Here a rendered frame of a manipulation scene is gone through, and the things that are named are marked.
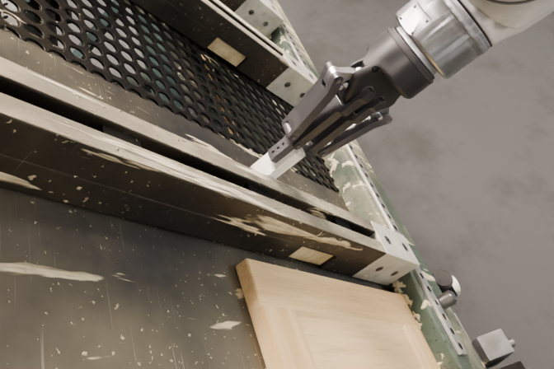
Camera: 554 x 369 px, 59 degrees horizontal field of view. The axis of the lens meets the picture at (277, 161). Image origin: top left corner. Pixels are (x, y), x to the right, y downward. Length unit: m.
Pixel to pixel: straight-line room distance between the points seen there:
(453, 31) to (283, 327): 0.34
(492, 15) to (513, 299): 1.59
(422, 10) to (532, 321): 1.60
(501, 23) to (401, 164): 1.71
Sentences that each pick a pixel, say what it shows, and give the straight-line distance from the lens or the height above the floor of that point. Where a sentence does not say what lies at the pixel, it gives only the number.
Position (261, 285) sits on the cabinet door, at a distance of 0.55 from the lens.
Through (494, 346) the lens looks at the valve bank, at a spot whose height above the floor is 0.77.
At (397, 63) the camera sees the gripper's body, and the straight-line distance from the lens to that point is 0.52.
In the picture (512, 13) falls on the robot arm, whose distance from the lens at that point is 0.50.
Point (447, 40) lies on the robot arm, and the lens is 0.51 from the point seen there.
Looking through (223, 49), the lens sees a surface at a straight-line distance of 0.94.
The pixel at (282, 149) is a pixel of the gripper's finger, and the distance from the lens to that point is 0.57.
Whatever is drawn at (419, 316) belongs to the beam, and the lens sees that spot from 0.88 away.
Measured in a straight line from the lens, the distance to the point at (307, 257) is 0.68.
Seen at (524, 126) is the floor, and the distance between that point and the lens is 2.53.
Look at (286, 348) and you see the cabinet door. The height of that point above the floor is 1.19.
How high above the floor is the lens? 1.70
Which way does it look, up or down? 53 degrees down
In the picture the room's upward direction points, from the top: straight up
